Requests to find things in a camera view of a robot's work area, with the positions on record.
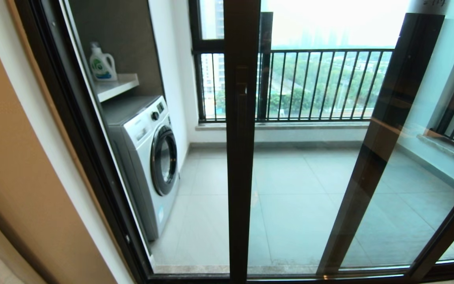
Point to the short grey stone sill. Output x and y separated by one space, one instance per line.
447 152

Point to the dark brown sliding glass door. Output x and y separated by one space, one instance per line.
240 177

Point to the long black balcony railing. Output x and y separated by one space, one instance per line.
329 50

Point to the white detergent bottle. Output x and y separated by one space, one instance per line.
101 67

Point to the long grey stone sill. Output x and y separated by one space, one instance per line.
309 125

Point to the white front-load washing machine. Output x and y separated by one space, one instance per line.
140 157

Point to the fixed dark-framed glass door panel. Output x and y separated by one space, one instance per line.
365 177

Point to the white wall shelf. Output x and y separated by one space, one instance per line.
116 86

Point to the black window frame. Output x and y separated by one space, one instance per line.
207 45

